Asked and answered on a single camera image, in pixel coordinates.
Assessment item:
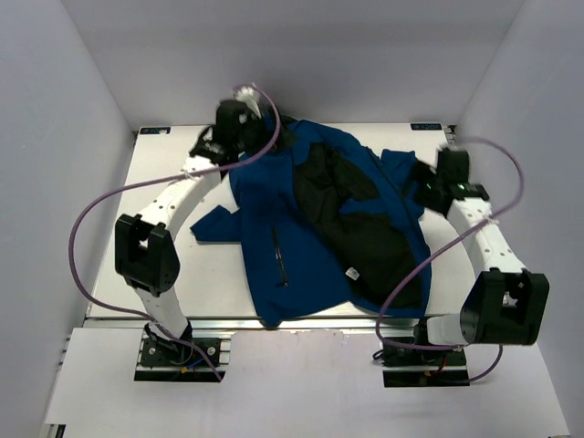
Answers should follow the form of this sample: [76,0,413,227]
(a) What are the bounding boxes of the purple cable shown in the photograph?
[68,82,282,382]
[376,136,525,383]

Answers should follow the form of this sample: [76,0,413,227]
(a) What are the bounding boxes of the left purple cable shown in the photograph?
[68,82,282,382]

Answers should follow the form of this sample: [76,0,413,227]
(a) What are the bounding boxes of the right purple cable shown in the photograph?
[376,136,525,383]

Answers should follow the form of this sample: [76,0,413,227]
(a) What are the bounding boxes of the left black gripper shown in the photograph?
[234,108,296,159]

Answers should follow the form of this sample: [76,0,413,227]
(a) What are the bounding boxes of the left blue table label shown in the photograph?
[139,127,171,135]

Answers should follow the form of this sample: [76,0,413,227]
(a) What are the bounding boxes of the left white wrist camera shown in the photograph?
[232,83,263,119]

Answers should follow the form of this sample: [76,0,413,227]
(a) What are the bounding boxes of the blue zip jacket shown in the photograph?
[191,118,432,328]

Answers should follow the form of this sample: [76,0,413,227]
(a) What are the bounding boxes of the right blue table label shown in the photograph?
[410,122,443,130]

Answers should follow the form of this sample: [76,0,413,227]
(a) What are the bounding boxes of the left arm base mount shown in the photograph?
[133,324,231,383]

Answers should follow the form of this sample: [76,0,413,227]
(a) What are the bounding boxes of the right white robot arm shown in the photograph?
[412,147,549,364]

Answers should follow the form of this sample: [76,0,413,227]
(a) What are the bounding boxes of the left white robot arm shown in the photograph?
[114,96,283,364]

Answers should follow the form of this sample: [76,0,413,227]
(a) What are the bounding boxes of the blue table label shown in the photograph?
[139,127,171,135]
[410,122,443,130]

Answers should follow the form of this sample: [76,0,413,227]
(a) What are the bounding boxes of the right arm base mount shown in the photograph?
[372,318,470,388]

